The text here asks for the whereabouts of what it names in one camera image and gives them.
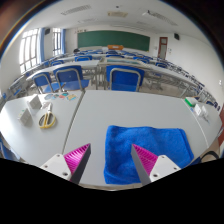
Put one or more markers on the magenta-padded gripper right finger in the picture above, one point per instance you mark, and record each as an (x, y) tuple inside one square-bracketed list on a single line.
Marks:
[(150, 161)]

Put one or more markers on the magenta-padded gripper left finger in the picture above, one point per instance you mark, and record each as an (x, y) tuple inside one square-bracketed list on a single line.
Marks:
[(75, 160)]

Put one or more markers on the blue terry towel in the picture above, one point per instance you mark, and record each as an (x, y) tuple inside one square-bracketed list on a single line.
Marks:
[(160, 140)]

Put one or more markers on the colourful small card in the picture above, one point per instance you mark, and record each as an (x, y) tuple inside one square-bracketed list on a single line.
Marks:
[(71, 97), (62, 95)]

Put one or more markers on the small white box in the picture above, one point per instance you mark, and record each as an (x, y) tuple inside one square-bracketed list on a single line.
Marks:
[(34, 101), (24, 117)]

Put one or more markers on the blue metal-framed chair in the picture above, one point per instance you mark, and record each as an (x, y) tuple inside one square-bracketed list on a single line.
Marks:
[(70, 76), (125, 79), (42, 81)]

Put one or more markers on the group of blue chairs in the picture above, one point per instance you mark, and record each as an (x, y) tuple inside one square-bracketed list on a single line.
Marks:
[(83, 58)]

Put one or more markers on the brown door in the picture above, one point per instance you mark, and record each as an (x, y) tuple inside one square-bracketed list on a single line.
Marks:
[(162, 47)]

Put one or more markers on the large bright window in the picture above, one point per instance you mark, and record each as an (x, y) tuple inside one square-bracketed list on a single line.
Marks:
[(28, 50)]

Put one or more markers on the blue curtain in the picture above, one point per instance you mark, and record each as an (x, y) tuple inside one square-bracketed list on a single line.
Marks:
[(42, 45), (63, 40)]

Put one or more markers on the narrow bright window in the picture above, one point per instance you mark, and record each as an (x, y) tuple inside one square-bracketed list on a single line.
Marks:
[(56, 41)]

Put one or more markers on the orange lectern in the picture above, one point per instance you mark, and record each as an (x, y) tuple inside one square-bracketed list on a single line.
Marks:
[(115, 47)]

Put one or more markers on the green chalkboard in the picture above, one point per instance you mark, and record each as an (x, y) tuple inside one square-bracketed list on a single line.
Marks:
[(113, 40)]

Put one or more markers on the group of ceiling lights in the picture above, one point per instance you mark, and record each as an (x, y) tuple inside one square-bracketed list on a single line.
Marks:
[(76, 9)]

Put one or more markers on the black wall speaker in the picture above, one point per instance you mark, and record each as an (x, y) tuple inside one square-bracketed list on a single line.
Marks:
[(176, 36), (46, 31)]

